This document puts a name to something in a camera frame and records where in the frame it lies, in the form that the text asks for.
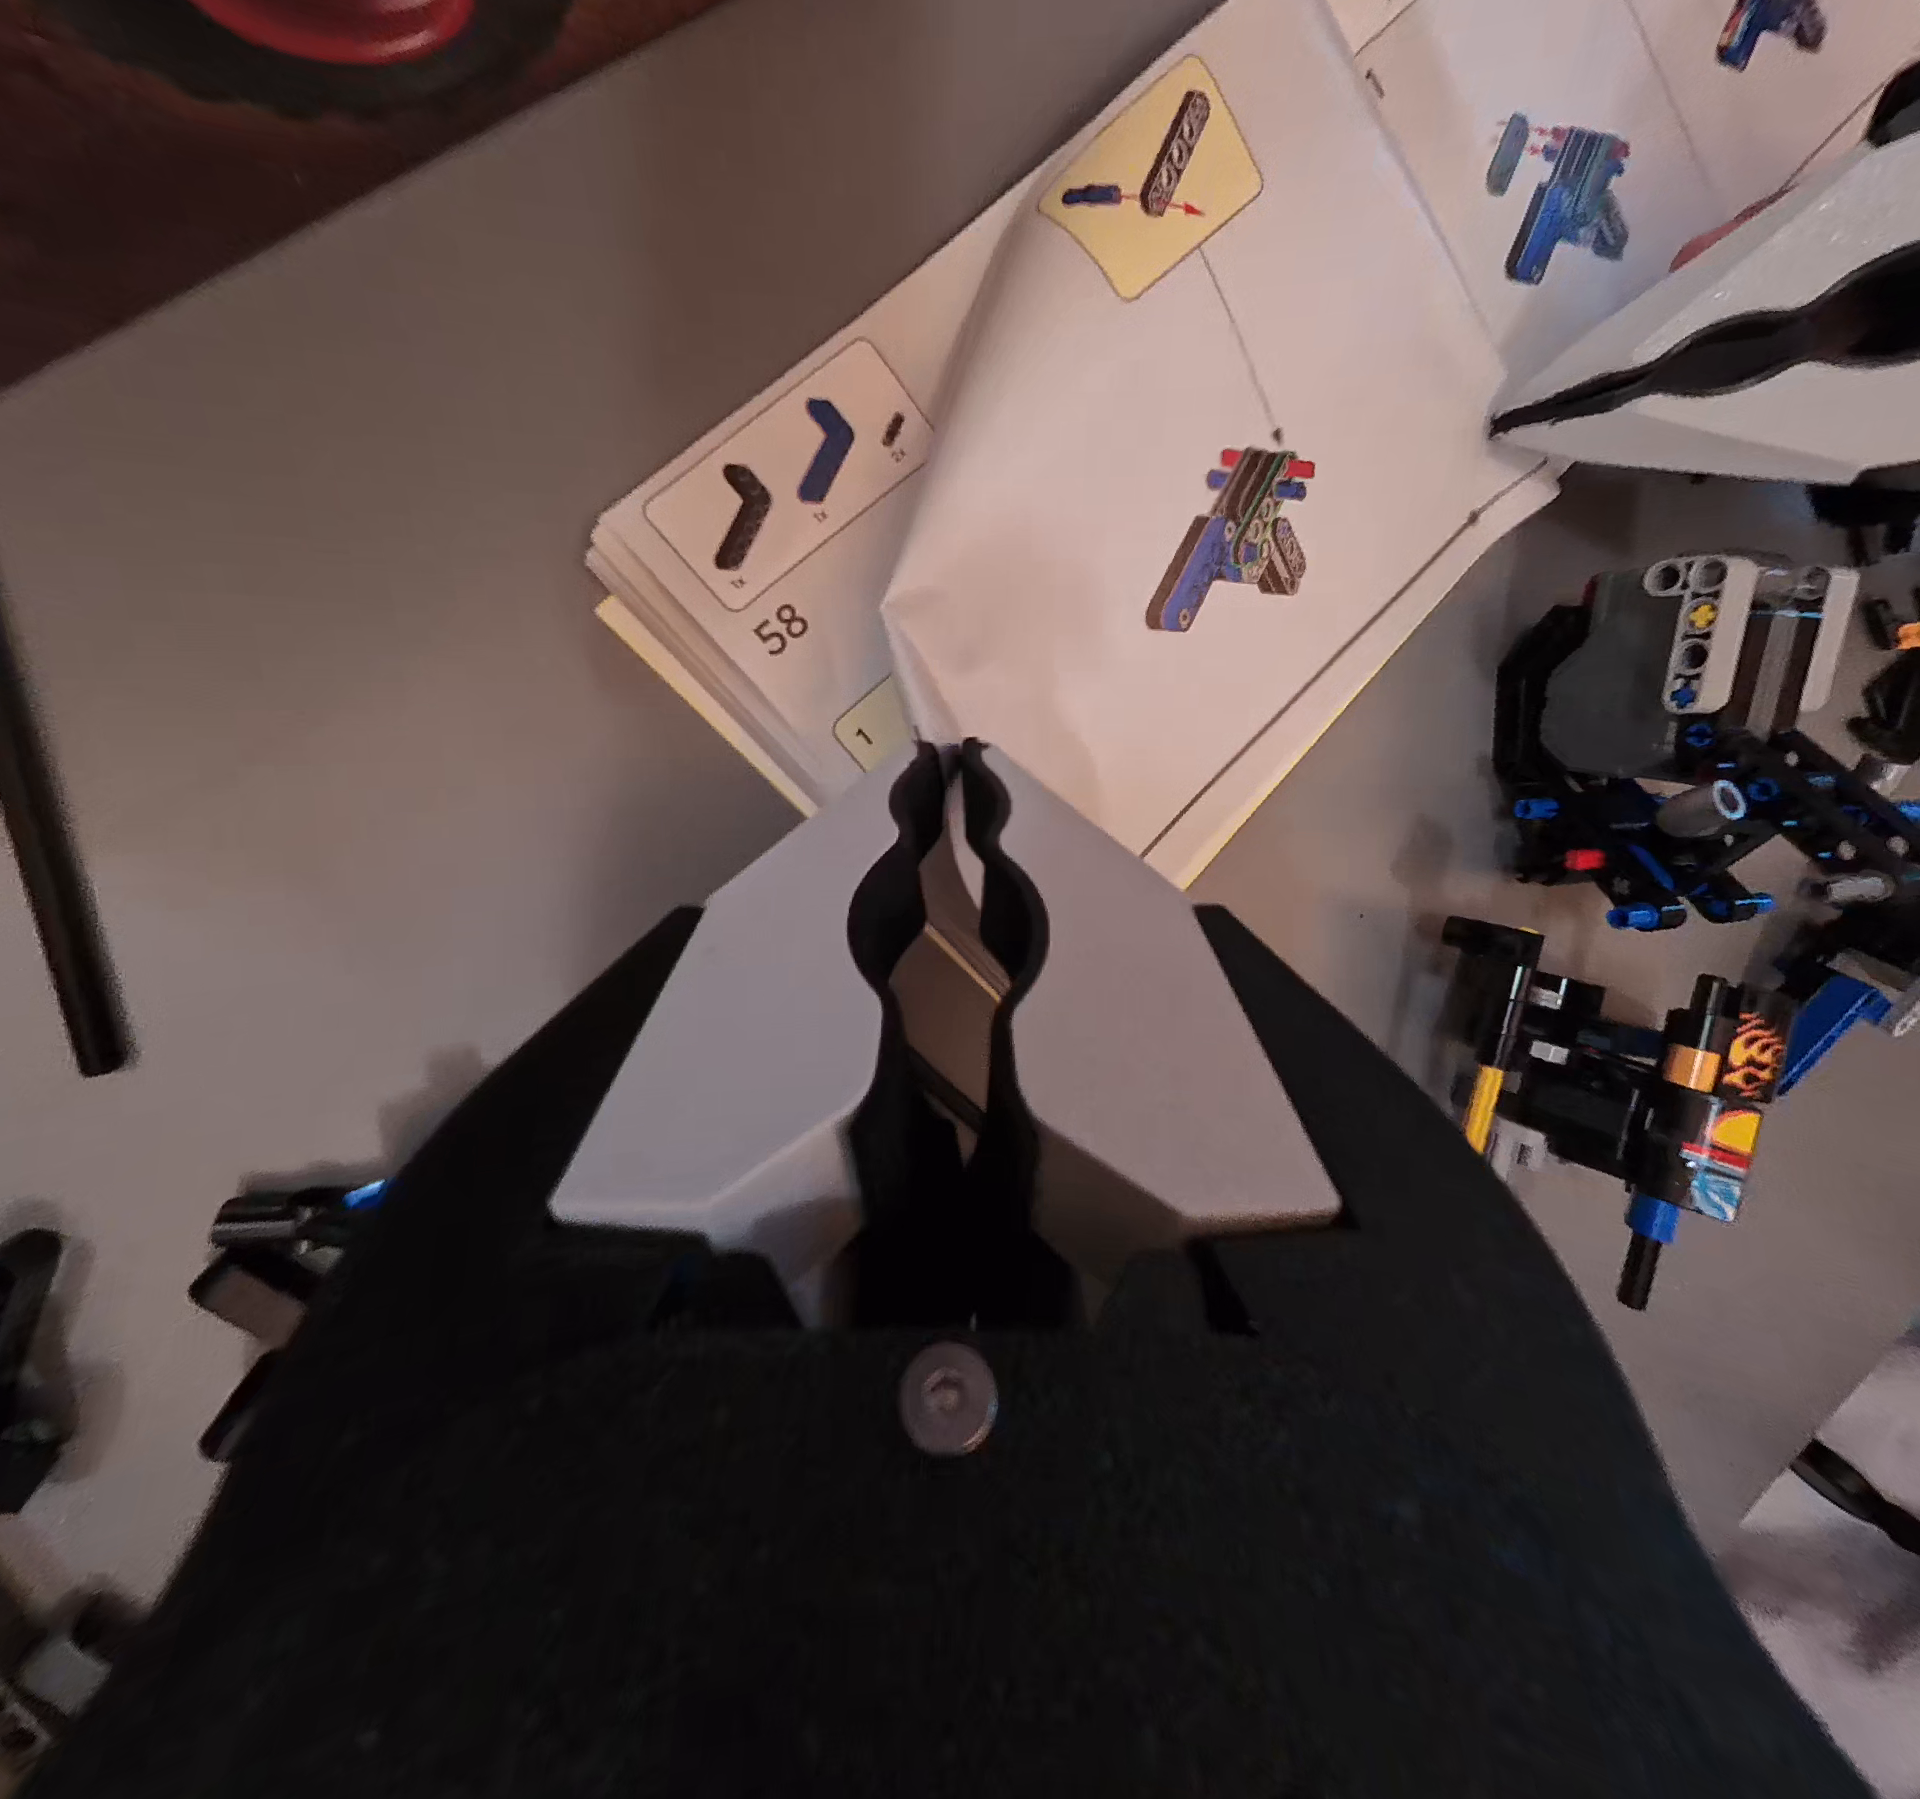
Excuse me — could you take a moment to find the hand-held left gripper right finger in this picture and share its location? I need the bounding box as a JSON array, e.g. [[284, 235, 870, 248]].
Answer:
[[961, 737, 1344, 1334]]

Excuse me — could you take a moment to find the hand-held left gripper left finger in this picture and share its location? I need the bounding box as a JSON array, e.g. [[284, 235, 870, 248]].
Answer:
[[547, 737, 968, 1334]]

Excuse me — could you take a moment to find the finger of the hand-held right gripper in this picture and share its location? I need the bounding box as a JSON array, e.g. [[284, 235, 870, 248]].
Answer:
[[1497, 356, 1920, 491], [1491, 127, 1920, 437]]

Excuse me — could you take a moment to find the lego instruction booklet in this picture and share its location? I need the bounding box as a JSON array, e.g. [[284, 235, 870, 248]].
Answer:
[[587, 0, 1920, 889]]

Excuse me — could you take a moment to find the partly built lego model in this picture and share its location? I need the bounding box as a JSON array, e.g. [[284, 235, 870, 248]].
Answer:
[[1441, 481, 1920, 1312]]

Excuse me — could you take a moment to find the black lego beam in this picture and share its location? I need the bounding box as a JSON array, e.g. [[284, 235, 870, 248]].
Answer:
[[0, 1229, 77, 1517]]

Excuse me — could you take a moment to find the lego set box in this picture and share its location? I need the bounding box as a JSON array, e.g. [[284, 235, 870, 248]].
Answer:
[[0, 0, 948, 391]]

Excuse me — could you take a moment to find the long black rod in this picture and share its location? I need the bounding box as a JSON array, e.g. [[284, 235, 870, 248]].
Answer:
[[0, 583, 138, 1081]]

